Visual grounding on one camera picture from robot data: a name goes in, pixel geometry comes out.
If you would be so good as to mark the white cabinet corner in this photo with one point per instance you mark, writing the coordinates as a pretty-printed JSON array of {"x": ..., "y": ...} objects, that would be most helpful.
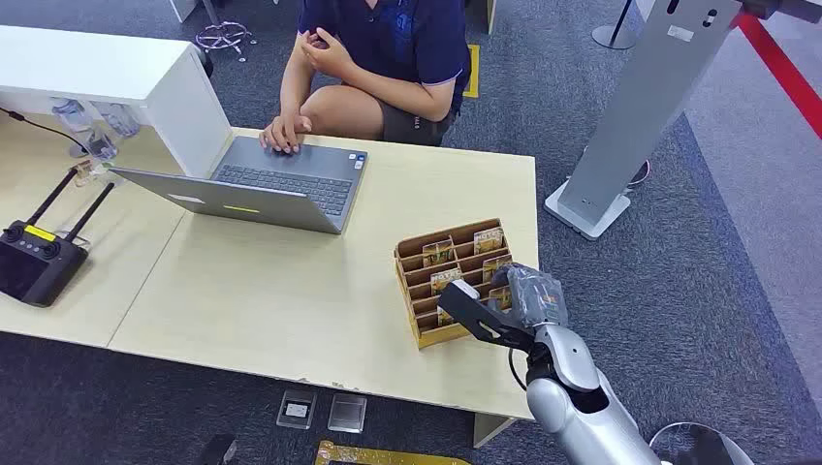
[{"x": 183, "y": 9}]

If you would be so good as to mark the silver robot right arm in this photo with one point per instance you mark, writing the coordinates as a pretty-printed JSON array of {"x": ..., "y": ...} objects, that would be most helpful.
[{"x": 578, "y": 398}]

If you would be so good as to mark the person's right forearm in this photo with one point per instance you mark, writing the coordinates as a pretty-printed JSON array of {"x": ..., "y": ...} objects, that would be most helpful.
[{"x": 297, "y": 83}]

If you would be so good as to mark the black remote controller with antennas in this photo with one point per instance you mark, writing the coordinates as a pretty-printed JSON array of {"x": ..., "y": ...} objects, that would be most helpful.
[{"x": 35, "y": 260}]

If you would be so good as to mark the grey kiosk stand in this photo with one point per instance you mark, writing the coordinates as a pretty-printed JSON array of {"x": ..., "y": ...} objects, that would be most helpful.
[{"x": 642, "y": 109}]

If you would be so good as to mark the person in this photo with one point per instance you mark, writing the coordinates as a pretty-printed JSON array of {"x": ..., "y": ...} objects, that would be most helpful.
[{"x": 398, "y": 45}]

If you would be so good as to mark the person's left forearm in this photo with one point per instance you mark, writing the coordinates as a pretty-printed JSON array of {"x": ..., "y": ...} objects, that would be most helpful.
[{"x": 398, "y": 86}]

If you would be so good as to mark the white desk shelf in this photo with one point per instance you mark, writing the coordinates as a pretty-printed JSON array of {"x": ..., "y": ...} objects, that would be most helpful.
[{"x": 128, "y": 77}]

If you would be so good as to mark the pale desk leg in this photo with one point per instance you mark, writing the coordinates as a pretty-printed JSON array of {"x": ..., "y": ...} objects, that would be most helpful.
[{"x": 489, "y": 430}]

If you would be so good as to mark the person's left hand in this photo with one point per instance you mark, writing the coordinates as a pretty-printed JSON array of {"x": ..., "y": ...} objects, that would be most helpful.
[{"x": 327, "y": 54}]

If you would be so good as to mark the printed yellow-green card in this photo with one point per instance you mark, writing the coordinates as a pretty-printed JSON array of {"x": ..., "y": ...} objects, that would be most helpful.
[
  {"x": 495, "y": 265},
  {"x": 488, "y": 239},
  {"x": 437, "y": 253},
  {"x": 444, "y": 280},
  {"x": 500, "y": 298},
  {"x": 444, "y": 316}
]

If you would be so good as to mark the pale furniture panel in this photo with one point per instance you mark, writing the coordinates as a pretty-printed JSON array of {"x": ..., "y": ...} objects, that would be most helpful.
[{"x": 490, "y": 14}]

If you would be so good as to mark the person's right hand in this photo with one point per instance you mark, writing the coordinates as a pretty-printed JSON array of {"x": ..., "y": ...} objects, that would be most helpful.
[{"x": 282, "y": 136}]

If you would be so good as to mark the round grey-rimmed base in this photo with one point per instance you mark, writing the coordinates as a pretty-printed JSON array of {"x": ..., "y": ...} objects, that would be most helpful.
[{"x": 700, "y": 446}]

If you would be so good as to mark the clear plastic water bottle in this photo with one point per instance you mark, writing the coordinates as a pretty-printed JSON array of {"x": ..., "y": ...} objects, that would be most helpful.
[
  {"x": 120, "y": 119},
  {"x": 97, "y": 146},
  {"x": 70, "y": 117}
]

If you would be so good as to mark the stanchion post with round base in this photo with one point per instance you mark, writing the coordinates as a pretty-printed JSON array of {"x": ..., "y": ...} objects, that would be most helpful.
[{"x": 613, "y": 32}]

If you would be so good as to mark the cardboard slotted card holder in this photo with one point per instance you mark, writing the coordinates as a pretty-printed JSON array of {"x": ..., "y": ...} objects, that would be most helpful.
[{"x": 417, "y": 282}]

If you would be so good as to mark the small clear tape roll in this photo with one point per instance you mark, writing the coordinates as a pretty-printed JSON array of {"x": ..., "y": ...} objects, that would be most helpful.
[{"x": 82, "y": 172}]

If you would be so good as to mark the chrome chair base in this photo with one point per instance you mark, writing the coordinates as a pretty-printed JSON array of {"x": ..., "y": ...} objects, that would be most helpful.
[{"x": 223, "y": 35}]

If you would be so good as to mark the brass floor plate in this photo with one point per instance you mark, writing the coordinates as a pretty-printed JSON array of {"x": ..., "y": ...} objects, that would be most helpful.
[{"x": 385, "y": 455}]

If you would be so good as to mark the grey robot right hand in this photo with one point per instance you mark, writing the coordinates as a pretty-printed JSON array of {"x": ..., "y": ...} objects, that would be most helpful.
[{"x": 536, "y": 298}]

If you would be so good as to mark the grey open laptop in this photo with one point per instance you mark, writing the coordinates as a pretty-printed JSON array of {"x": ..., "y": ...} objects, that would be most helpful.
[{"x": 270, "y": 186}]

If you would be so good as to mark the red barrier belt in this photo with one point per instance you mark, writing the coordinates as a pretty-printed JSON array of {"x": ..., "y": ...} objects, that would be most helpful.
[{"x": 780, "y": 70}]

